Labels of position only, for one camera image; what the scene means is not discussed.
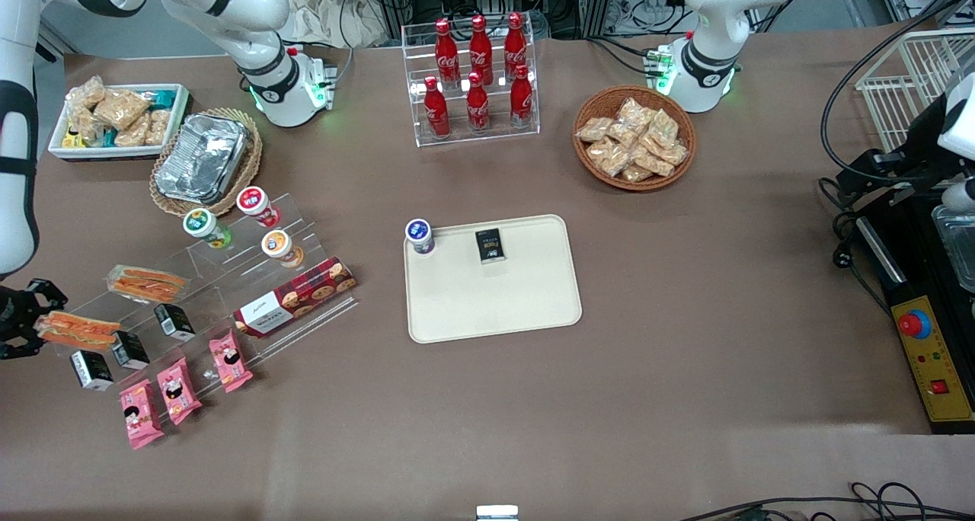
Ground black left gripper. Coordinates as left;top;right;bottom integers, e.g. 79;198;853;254
836;98;961;208

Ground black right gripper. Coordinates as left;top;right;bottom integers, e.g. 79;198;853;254
0;278;69;361

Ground plastic triangle sandwich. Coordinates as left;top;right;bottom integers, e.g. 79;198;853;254
107;265;187;303
36;311;122;353

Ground beige plastic serving tray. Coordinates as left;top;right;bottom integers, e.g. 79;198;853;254
403;215;583;344

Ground small black snack box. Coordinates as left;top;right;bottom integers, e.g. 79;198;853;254
155;304;196;343
70;350;115;392
111;331;150;370
475;229;507;264

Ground clear plastic container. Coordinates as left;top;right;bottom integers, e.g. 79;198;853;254
931;205;975;294

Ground black machine base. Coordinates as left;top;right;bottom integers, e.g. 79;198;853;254
853;193;975;436

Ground pink snack packet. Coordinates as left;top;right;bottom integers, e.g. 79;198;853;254
120;379;165;450
209;330;253;393
157;358;203;426

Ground clear acrylic tiered stand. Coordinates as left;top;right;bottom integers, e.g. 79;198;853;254
50;193;360;379

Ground green lid yogurt cup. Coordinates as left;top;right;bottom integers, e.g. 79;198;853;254
183;209;232;249

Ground yellow emergency stop panel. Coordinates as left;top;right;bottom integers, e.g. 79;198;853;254
891;296;975;423

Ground silver foil container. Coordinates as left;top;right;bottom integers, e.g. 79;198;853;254
155;113;252;204

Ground white rectangular bin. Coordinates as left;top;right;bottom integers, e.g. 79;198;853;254
48;84;191;161

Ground red lid yogurt cup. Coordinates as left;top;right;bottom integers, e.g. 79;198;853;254
236;187;281;229

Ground orange lid yogurt cup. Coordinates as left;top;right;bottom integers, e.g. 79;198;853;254
261;230;304;269

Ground red plaid cookie box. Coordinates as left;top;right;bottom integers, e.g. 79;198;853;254
233;257;357;337

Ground flat light wicker basket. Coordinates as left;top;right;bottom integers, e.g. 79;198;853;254
149;108;264;217

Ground round brown wicker basket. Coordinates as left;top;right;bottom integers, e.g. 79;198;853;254
573;85;697;192

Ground red cola bottle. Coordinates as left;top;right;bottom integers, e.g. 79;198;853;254
424;76;451;139
504;12;529;78
468;14;494;85
434;18;461;89
465;72;491;133
510;65;534;129

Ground blue lid yogurt cup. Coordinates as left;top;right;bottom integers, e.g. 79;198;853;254
404;219;436;256

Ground crumpled beige cloth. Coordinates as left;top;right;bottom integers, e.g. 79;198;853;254
278;0;391;50

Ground clear acrylic bottle rack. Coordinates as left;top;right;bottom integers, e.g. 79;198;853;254
401;17;541;148

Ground white wire basket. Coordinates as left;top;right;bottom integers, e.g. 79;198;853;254
855;27;975;153

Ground thick black cable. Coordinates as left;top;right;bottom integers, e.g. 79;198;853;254
820;0;975;184

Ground black cable with plug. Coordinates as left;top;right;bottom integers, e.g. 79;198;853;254
819;175;893;310

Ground thin black cables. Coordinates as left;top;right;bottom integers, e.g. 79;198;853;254
678;481;975;521

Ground aluminium frame rack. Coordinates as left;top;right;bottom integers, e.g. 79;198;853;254
369;0;675;40

